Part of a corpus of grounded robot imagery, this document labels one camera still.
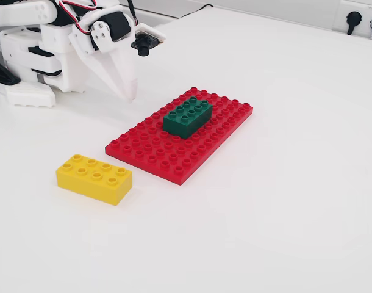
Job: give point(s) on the yellow lego brick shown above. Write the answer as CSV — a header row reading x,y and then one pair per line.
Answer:
x,y
91,183

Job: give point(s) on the white wall socket strip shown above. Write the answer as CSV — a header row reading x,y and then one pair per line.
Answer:
x,y
340,15

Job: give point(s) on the black power plug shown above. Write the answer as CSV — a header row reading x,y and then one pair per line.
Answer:
x,y
353,19

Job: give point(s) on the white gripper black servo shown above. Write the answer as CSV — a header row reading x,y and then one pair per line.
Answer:
x,y
104,46

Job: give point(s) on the red lego baseplate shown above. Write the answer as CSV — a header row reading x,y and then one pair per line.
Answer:
x,y
161,158

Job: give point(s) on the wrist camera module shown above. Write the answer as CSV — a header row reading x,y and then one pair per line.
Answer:
x,y
146,38

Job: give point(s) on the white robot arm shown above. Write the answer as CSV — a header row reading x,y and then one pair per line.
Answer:
x,y
52,39

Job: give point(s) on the green lego brick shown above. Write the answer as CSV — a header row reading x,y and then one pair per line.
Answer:
x,y
183,123

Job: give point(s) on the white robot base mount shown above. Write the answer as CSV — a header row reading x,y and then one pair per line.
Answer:
x,y
27,94

